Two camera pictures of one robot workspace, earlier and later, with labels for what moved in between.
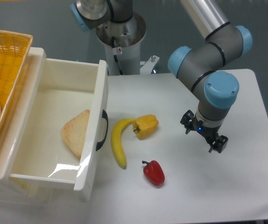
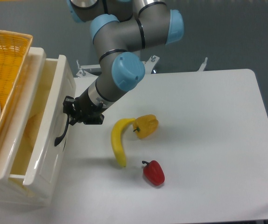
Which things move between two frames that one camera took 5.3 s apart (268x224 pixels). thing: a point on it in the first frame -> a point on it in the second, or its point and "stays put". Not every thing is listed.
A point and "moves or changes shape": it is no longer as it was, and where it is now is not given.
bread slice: [74, 131] -> [32, 129]
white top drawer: [62, 122] moves or changes shape
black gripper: [209, 133] -> [82, 108]
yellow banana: [116, 128] stays put
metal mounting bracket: [146, 68] stays put
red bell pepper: [154, 172] stays put
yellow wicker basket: [7, 55] stays put
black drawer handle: [104, 115] -> [57, 139]
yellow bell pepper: [146, 126] stays put
